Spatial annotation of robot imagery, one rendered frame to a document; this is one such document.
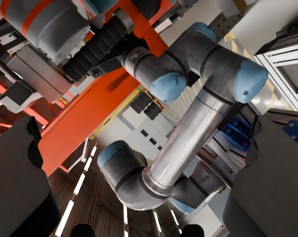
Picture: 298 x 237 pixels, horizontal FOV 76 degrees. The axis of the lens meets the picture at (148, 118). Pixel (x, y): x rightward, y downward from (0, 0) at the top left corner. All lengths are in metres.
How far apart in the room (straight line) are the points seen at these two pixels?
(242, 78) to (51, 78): 0.33
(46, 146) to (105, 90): 0.40
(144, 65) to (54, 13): 0.22
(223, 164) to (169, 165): 0.47
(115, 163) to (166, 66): 0.31
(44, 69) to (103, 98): 0.65
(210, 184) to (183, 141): 0.50
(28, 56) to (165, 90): 0.25
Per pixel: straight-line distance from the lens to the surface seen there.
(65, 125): 1.03
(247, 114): 0.89
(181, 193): 0.92
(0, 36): 0.79
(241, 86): 0.38
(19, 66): 0.37
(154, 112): 9.02
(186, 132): 0.42
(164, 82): 0.41
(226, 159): 0.89
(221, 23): 1.35
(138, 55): 0.48
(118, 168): 0.56
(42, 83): 0.37
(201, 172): 0.90
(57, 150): 1.08
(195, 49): 0.44
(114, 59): 0.53
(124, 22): 0.37
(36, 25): 0.51
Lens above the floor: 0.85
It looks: level
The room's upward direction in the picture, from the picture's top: 135 degrees counter-clockwise
